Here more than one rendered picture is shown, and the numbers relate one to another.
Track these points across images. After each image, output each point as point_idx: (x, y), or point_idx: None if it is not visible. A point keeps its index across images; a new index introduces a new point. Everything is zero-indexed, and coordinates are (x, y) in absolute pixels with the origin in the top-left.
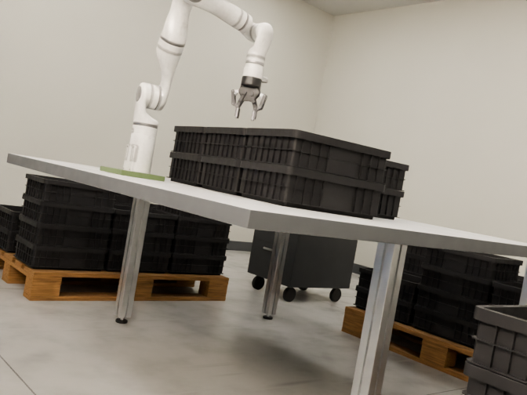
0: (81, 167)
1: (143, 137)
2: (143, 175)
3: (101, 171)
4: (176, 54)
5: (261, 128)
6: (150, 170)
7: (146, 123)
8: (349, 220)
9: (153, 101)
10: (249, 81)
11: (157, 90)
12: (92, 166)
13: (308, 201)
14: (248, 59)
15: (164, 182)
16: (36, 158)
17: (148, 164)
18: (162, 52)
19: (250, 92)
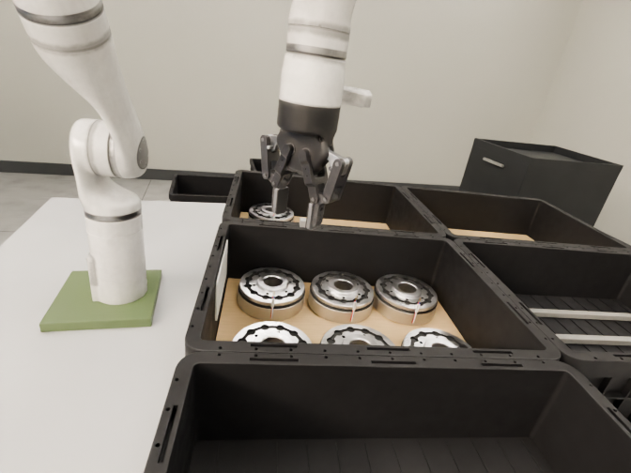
0: (52, 267)
1: (98, 242)
2: (97, 325)
3: (46, 297)
4: (67, 51)
5: (144, 471)
6: (136, 294)
7: (94, 215)
8: None
9: (98, 167)
10: (289, 121)
11: (100, 141)
12: (168, 207)
13: None
14: (287, 39)
15: (126, 348)
16: (40, 225)
17: (125, 287)
18: (36, 49)
19: (300, 150)
